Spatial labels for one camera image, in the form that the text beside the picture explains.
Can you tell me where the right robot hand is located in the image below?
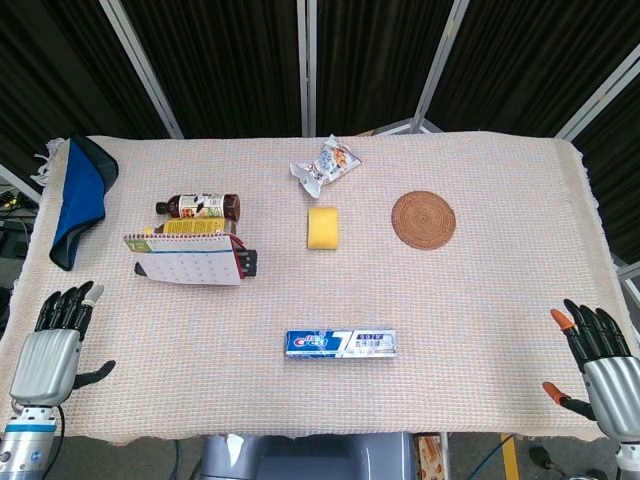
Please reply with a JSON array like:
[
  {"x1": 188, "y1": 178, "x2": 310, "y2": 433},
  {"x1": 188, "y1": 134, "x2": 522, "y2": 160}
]
[{"x1": 542, "y1": 298, "x2": 640, "y2": 450}]

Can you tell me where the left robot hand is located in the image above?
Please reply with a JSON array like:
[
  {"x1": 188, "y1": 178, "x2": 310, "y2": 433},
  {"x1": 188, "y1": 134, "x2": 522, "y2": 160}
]
[{"x1": 9, "y1": 280, "x2": 117, "y2": 409}]

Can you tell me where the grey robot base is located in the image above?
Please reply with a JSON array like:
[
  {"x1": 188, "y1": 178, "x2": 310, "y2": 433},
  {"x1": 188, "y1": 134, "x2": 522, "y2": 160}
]
[{"x1": 199, "y1": 432, "x2": 417, "y2": 480}]

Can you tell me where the white desk calendar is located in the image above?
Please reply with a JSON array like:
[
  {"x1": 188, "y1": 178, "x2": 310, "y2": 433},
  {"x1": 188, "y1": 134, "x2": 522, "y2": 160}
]
[{"x1": 123, "y1": 231, "x2": 259, "y2": 287}]

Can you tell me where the blue folded cloth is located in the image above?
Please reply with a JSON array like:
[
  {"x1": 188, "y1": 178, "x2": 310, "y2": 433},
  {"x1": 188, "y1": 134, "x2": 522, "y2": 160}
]
[{"x1": 48, "y1": 135, "x2": 120, "y2": 272}]

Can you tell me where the brown tea bottle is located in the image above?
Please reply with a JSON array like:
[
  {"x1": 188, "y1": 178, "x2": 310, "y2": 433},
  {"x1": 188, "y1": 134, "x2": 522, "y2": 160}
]
[{"x1": 155, "y1": 193, "x2": 242, "y2": 221}]

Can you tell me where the round woven coaster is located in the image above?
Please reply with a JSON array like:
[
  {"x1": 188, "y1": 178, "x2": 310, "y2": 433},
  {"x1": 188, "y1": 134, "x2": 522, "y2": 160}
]
[{"x1": 390, "y1": 190, "x2": 457, "y2": 249}]

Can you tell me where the blue toothpaste box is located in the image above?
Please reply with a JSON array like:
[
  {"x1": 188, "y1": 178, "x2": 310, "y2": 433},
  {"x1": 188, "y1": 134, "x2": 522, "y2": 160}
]
[{"x1": 284, "y1": 328, "x2": 398, "y2": 359}]

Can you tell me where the pink woven tablecloth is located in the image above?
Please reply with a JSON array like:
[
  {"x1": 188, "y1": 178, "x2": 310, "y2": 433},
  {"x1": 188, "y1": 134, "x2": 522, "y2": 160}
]
[{"x1": 0, "y1": 130, "x2": 640, "y2": 446}]

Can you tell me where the yellow sponge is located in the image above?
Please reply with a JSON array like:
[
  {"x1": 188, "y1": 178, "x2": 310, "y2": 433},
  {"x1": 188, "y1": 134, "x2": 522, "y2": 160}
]
[{"x1": 306, "y1": 207, "x2": 342, "y2": 250}]

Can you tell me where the white snack packet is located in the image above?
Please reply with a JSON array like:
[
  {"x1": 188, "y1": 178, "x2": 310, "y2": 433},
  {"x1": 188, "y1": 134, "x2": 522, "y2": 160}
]
[{"x1": 289, "y1": 134, "x2": 363, "y2": 200}]

